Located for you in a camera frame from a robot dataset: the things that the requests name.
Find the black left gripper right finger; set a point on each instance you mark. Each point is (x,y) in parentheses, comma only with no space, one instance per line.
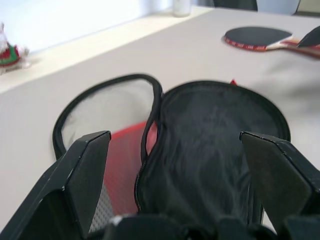
(282,180)

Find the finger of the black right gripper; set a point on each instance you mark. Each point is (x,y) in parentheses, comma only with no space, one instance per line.
(312,38)

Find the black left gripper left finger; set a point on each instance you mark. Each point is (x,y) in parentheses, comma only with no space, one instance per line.
(57,190)

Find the black rubber table tennis paddle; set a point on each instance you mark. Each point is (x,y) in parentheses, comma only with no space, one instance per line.
(255,37)

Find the black and red paddle case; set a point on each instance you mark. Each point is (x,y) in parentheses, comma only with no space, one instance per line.
(200,140)

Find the white plush dog toy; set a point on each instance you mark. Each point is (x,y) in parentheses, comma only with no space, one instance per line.
(10,53)

